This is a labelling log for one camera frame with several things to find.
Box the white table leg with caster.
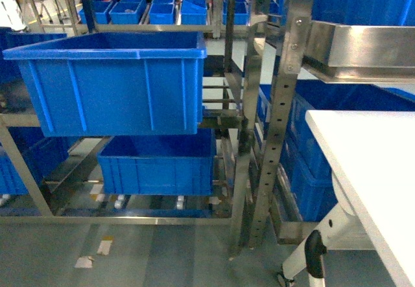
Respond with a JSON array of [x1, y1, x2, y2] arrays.
[[278, 172, 361, 286]]

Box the stainless steel shelf rail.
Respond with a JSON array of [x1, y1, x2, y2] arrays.
[[303, 21, 414, 84]]

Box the blue bin below rail left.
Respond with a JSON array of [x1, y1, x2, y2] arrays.
[[255, 80, 415, 222]]

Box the large blue side bin lower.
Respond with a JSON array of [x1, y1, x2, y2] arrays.
[[97, 128, 217, 196]]

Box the large blue side bin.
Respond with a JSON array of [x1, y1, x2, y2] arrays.
[[3, 31, 207, 137], [97, 128, 217, 196]]

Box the small blue bin background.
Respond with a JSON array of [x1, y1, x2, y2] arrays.
[[222, 0, 248, 26], [149, 0, 176, 25], [180, 0, 208, 25], [110, 0, 147, 25], [92, 0, 117, 25]]

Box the blue bin far left lower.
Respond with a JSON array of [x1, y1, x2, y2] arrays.
[[1, 127, 79, 195]]

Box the stainless steel side rack frame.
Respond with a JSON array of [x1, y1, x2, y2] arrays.
[[1, 0, 314, 256]]

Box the large blue side bin upper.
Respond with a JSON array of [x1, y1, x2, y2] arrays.
[[3, 31, 207, 137]]

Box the large blue bin upper left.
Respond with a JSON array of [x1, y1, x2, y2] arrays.
[[312, 0, 414, 26]]

